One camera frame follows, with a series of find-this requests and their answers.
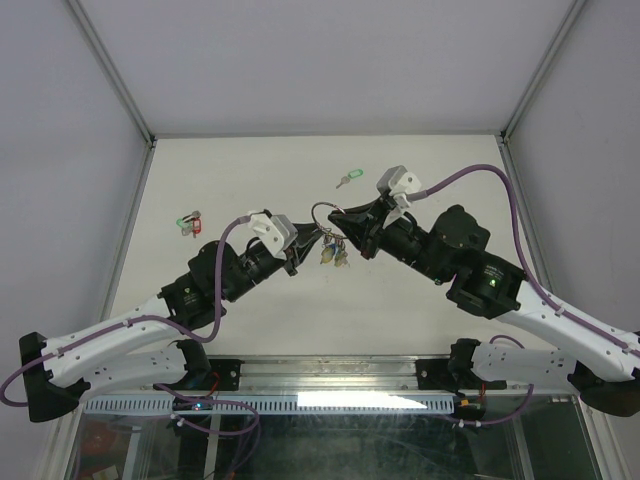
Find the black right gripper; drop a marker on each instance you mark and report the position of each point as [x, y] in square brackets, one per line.
[365, 225]

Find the right aluminium frame post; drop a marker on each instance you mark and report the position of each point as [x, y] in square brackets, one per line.
[544, 67]

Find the metal mounting rail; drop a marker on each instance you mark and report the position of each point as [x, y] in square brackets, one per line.
[291, 374]

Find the key with red tag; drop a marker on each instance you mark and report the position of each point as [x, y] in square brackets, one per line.
[195, 225]

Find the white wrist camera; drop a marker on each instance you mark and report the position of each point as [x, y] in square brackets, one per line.
[276, 232]
[397, 184]

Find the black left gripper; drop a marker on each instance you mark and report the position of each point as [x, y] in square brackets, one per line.
[307, 235]

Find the key with green tag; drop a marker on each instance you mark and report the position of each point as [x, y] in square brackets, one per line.
[184, 222]
[350, 176]

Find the aluminium frame post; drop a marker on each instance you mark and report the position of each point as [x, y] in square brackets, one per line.
[99, 51]
[544, 67]

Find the white slotted cable duct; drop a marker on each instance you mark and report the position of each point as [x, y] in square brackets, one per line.
[303, 403]

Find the key with green tag left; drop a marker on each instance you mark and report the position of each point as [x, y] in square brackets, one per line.
[184, 222]

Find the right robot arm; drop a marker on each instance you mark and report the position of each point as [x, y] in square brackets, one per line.
[596, 362]

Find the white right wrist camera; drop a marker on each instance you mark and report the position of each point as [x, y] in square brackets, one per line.
[397, 184]

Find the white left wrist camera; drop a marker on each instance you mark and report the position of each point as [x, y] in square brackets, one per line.
[276, 232]

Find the silver keyring with keys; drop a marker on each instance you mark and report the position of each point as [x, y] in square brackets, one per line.
[334, 246]

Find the left aluminium frame post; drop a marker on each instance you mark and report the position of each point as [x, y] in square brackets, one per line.
[99, 51]

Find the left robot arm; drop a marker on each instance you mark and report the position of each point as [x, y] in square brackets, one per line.
[155, 343]

